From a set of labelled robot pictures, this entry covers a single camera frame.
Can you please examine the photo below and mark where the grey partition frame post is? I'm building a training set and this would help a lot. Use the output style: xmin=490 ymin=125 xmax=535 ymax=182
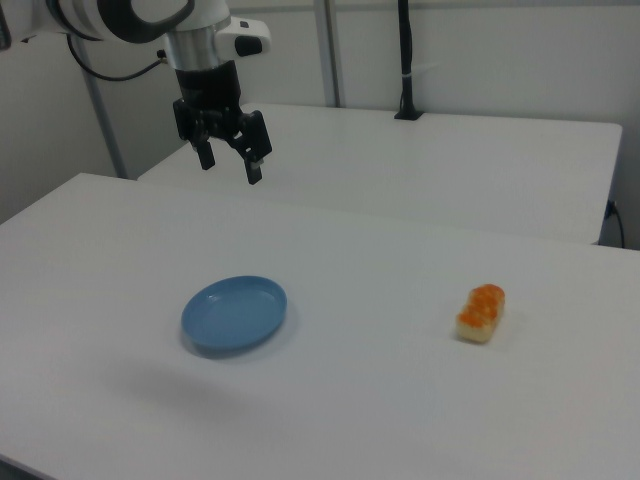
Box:
xmin=322 ymin=0 xmax=347 ymax=108
xmin=81 ymin=73 xmax=129 ymax=180

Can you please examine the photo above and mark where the black power cable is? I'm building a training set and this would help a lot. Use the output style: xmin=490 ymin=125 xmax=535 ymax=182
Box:
xmin=606 ymin=199 xmax=627 ymax=249

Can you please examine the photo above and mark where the white side table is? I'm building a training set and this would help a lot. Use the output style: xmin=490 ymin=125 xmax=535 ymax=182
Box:
xmin=137 ymin=102 xmax=624 ymax=246

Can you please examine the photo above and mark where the blue round plate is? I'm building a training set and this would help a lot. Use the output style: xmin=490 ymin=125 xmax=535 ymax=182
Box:
xmin=180 ymin=274 xmax=289 ymax=357

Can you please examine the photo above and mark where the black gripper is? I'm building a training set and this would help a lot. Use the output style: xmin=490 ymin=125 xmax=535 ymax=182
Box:
xmin=172 ymin=60 xmax=274 ymax=186

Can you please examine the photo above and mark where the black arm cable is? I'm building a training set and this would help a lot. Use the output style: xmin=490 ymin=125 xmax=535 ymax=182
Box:
xmin=67 ymin=34 xmax=169 ymax=83

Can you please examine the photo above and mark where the bread slice with orange topping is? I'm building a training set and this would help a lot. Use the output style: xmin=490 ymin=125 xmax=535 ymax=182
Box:
xmin=453 ymin=283 xmax=506 ymax=345

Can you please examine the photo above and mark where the black camera stand pole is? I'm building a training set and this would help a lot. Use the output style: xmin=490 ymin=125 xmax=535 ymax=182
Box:
xmin=393 ymin=0 xmax=425 ymax=121

